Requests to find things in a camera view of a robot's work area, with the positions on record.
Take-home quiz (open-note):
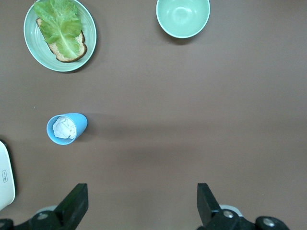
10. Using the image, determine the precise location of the blue cup holding paper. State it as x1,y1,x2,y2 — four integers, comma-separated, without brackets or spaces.
46,113,88,146

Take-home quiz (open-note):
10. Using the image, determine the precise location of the white paper ball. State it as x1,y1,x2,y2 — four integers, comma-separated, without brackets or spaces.
52,116,77,139

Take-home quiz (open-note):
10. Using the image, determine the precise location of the green lettuce leaf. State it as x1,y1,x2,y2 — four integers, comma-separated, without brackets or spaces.
33,0,82,58

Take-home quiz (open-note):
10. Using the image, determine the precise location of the mint green bowl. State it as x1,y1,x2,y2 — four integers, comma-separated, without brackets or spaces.
156,0,211,39

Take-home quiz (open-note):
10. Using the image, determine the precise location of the white toaster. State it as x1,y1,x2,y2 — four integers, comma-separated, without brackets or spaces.
0,140,16,211

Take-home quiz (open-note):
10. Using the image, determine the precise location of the mint green plate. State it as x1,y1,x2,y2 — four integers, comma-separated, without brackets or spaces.
23,0,97,72

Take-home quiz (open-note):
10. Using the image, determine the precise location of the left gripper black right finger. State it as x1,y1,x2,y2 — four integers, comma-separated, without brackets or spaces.
197,183,288,230

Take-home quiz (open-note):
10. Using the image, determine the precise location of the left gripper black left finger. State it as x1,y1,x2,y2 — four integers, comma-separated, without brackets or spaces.
28,183,89,230

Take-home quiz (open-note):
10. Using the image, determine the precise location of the brown bread slice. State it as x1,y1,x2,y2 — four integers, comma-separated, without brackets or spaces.
35,18,88,62

